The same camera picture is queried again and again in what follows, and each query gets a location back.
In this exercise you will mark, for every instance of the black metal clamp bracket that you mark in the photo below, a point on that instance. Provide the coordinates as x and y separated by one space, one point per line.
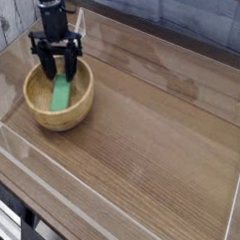
33 238

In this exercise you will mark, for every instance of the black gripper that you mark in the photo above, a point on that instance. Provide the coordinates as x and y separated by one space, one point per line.
56 39

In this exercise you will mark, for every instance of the clear acrylic tray wall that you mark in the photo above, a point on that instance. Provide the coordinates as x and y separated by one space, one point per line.
157 157

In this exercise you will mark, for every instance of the clear acrylic corner bracket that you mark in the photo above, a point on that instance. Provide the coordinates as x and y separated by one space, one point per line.
79 27

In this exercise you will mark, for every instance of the green rectangular block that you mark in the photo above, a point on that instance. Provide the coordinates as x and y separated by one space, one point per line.
60 98

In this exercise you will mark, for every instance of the wooden bowl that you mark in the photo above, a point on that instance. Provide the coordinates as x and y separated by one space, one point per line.
38 90

